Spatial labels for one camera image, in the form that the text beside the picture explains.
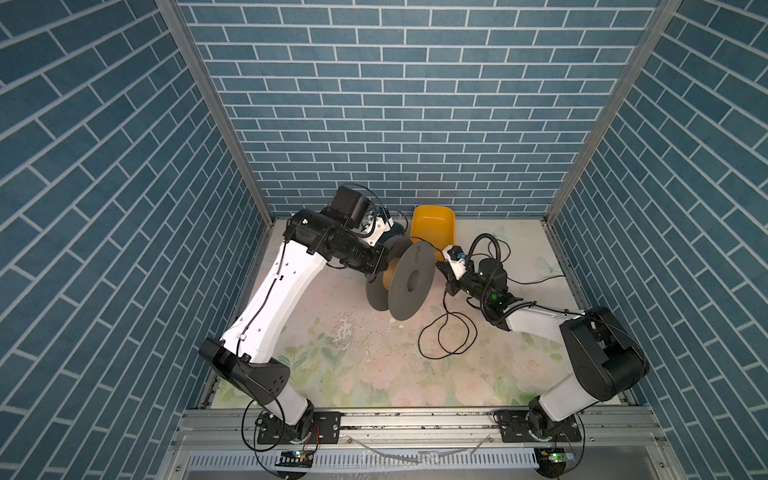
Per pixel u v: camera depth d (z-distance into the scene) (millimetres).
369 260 599
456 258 753
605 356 459
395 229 1118
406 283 689
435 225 1146
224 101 885
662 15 709
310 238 454
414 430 754
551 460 718
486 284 692
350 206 520
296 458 721
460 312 937
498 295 707
